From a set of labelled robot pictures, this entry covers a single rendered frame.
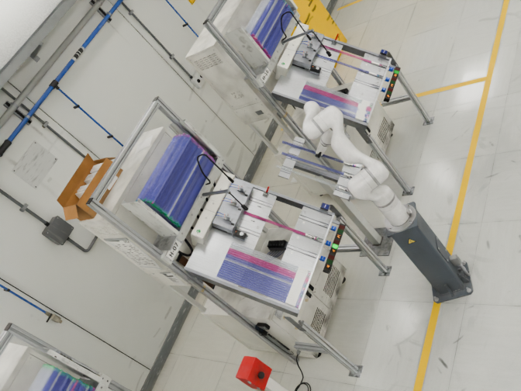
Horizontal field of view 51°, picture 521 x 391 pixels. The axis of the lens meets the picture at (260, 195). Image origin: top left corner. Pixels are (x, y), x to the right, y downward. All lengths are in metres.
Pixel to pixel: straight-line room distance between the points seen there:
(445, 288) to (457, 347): 0.37
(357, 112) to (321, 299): 1.33
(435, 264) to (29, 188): 2.90
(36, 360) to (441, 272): 2.27
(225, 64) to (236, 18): 0.37
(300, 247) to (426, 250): 0.73
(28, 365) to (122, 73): 2.81
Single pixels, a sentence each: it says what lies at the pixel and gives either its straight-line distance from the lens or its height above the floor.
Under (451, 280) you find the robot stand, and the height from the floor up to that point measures 0.13.
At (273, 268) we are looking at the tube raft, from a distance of 3.21.
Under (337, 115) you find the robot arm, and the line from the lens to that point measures 2.90.
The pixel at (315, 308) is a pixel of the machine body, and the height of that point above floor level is 0.25.
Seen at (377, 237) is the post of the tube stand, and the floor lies 0.07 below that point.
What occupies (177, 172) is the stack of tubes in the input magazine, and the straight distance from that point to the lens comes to 3.15.
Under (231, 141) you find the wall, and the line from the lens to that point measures 5.57.
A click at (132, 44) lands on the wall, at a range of 5.09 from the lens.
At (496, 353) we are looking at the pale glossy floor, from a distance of 3.35.
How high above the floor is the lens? 2.87
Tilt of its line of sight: 32 degrees down
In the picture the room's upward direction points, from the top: 45 degrees counter-clockwise
